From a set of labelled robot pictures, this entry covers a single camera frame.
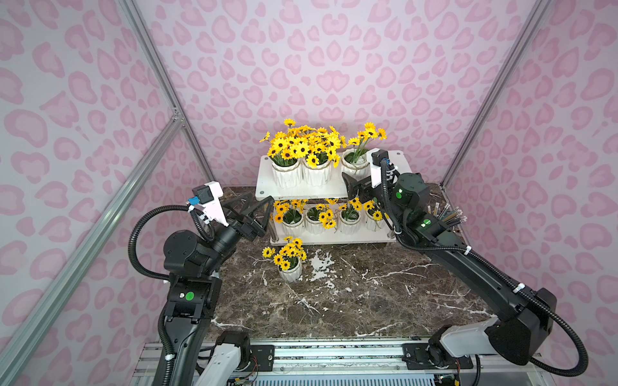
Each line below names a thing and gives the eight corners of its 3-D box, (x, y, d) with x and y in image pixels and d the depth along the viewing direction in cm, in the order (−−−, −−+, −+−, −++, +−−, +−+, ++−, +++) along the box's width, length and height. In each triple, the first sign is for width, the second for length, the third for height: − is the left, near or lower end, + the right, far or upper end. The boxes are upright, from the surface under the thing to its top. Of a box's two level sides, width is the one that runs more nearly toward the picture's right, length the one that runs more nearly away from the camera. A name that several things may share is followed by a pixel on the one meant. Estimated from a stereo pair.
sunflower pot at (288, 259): (280, 289, 89) (274, 272, 77) (269, 268, 95) (262, 249, 83) (311, 272, 94) (309, 253, 82) (299, 253, 99) (296, 232, 87)
